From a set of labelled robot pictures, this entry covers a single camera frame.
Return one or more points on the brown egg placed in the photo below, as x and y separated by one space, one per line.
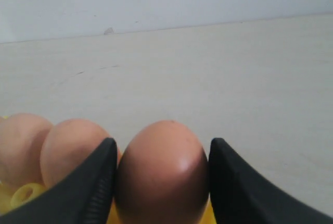
66 146
22 137

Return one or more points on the brown egg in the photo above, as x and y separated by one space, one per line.
163 176

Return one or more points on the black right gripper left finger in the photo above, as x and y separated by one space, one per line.
84 196

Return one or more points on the yellow plastic egg tray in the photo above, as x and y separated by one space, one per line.
31 190

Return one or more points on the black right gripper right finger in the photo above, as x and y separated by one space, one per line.
239 194

